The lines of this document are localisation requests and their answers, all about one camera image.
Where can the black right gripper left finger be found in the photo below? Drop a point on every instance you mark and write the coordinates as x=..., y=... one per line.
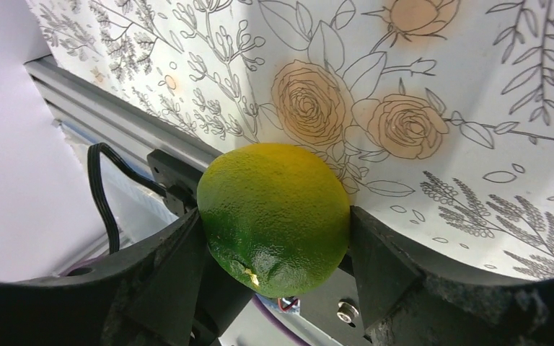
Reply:
x=164, y=290

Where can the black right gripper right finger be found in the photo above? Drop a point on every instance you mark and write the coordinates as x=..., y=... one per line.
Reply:
x=410, y=294

